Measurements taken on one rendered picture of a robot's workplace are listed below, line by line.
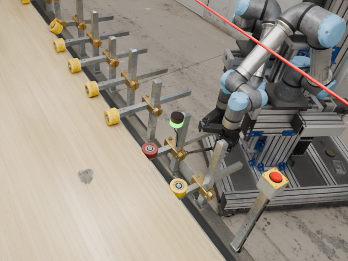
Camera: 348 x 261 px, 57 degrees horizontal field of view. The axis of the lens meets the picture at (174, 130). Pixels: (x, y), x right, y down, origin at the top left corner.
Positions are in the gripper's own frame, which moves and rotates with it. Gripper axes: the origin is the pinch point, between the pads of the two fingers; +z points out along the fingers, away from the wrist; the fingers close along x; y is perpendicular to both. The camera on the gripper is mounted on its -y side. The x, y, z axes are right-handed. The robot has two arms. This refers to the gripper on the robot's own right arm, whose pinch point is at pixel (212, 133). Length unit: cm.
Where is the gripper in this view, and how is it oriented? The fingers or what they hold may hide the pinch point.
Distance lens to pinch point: 181.5
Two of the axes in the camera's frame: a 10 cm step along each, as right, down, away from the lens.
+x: -5.6, -6.3, 5.4
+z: -1.3, 7.1, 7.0
